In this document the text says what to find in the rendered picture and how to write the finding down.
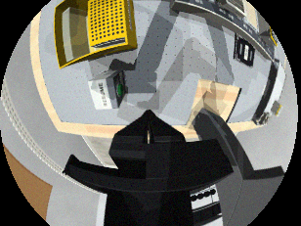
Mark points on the grey tip rack with yellow label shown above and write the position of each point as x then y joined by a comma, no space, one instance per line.
265,32

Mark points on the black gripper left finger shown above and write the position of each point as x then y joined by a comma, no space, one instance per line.
136,131

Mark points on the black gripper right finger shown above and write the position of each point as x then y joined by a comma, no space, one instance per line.
162,132

